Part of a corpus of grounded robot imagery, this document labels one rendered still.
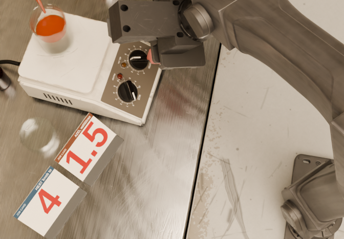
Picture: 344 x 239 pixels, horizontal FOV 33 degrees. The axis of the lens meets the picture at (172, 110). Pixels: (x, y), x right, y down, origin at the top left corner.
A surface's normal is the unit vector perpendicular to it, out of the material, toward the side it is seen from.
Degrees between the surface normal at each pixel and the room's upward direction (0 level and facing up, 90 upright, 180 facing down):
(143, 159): 0
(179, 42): 31
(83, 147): 40
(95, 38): 0
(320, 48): 24
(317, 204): 80
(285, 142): 0
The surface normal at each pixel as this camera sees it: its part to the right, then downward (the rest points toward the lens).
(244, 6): -0.27, -0.62
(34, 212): 0.50, 0.07
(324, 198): -0.85, 0.50
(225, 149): -0.04, -0.33
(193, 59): 0.44, -0.14
